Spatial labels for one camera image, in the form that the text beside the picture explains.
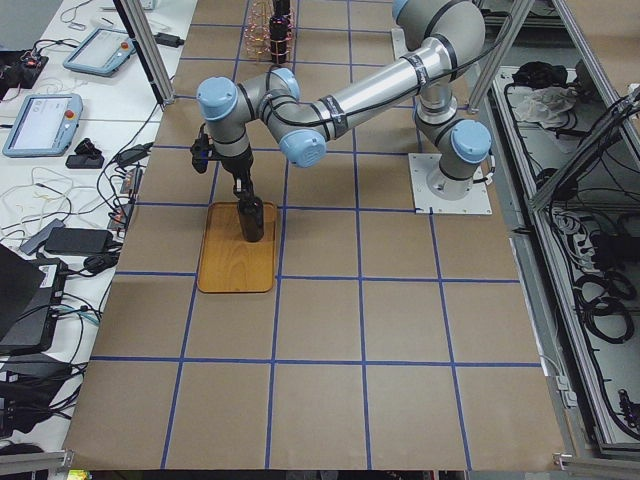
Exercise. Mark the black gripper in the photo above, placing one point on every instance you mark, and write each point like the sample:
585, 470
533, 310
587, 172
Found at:
239, 166

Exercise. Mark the aluminium frame post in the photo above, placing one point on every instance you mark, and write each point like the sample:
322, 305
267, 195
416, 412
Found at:
139, 31

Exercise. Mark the dark wine bottle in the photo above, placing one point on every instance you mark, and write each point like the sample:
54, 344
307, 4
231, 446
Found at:
251, 218

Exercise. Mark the teach pendant far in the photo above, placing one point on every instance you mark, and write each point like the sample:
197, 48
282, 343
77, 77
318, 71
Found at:
102, 53

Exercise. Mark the teach pendant near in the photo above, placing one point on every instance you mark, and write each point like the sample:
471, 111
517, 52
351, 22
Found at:
45, 126

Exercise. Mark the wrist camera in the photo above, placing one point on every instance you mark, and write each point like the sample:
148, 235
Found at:
201, 150

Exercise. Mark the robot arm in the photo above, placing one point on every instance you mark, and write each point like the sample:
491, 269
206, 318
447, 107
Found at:
443, 39

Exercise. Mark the black laptop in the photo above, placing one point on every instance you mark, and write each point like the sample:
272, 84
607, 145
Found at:
30, 292

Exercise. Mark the teach pendant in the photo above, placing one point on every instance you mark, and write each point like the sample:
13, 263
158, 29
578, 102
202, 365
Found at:
102, 53
45, 126

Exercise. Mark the white crumpled cloth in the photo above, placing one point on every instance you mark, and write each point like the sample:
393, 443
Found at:
549, 107

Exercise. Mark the copper wire bottle basket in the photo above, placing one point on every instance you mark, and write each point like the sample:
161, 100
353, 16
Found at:
256, 34

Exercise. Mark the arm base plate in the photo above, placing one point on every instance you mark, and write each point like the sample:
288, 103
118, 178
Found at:
398, 43
434, 193

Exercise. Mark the dark wine bottle end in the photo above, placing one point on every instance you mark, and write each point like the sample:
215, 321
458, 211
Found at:
279, 31

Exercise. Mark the black power adapter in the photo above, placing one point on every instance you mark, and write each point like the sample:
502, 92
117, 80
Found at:
77, 241

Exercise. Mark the wooden tray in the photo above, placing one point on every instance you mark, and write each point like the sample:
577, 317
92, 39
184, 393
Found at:
228, 263

